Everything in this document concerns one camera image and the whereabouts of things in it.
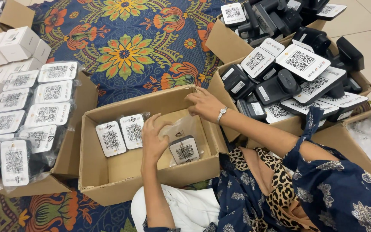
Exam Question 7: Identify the silver wristwatch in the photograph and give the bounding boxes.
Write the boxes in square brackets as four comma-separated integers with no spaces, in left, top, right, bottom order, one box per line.
[217,106,230,125]

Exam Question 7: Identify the cardboard box of plastic bags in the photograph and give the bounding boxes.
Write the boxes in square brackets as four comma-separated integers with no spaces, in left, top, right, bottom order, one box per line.
[246,103,371,191]

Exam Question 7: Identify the pile of white cartons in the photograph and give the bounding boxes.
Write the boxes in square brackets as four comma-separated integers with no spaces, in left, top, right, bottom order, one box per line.
[0,26,52,96]

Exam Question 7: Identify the floral patterned blue cloth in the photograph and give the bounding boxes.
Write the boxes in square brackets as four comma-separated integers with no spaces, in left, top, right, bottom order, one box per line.
[0,0,247,232]

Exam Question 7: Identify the person's right hand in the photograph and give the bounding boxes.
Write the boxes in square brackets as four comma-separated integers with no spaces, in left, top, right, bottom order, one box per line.
[185,86,229,124]

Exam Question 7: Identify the leopard print scarf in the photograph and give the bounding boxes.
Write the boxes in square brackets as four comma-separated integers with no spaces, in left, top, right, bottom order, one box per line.
[229,147,322,232]

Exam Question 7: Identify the heap of unbagged black devices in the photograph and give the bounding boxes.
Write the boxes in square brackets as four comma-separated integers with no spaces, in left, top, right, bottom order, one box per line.
[220,27,370,125]
[220,0,348,48]

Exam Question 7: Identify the open cardboard packing box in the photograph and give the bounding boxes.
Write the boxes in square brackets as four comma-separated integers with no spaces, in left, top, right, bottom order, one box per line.
[78,84,229,207]

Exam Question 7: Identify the navy floral dress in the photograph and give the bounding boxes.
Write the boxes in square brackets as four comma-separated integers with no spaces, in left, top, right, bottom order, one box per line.
[142,106,371,232]

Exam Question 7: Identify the rows of bagged devices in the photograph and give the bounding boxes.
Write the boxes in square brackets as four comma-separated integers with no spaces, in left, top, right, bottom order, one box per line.
[0,61,80,188]

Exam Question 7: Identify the wide cardboard box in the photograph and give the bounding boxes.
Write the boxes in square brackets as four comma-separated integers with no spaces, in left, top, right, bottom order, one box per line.
[207,32,371,149]

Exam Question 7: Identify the white trousers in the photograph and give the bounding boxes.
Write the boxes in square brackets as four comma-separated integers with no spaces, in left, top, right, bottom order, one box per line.
[130,184,221,232]

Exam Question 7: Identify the small cardboard box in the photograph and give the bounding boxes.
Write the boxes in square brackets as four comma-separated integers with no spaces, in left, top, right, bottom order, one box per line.
[0,0,35,33]

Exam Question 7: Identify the person's left hand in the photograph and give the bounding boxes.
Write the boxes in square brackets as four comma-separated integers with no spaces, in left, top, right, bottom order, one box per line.
[141,113,173,162]

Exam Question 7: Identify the bagged code-plate device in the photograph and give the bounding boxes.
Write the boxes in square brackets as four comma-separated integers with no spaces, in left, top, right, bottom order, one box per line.
[158,114,203,167]
[95,121,127,158]
[119,112,151,151]

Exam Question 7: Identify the flat cardboard box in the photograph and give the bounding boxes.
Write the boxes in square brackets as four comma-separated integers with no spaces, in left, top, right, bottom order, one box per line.
[0,70,99,198]

